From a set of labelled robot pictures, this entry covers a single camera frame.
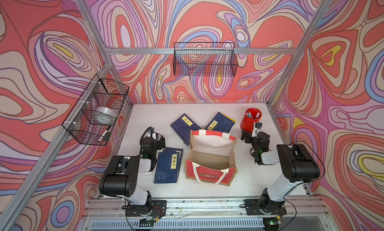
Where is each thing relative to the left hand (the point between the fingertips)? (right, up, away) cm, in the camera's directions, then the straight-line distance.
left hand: (156, 136), depth 94 cm
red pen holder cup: (+59, +8, +3) cm, 60 cm away
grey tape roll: (-18, +13, -24) cm, 33 cm away
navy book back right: (+43, +8, +8) cm, 44 cm away
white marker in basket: (-20, +4, -22) cm, 30 cm away
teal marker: (+62, +14, +5) cm, 63 cm away
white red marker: (+66, +14, +3) cm, 68 cm away
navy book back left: (+16, +6, +7) cm, 19 cm away
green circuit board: (0, -40, -22) cm, 45 cm away
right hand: (+61, +2, +3) cm, 61 cm away
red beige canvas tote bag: (+34, -14, -4) cm, 37 cm away
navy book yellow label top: (+9, -16, -8) cm, 20 cm away
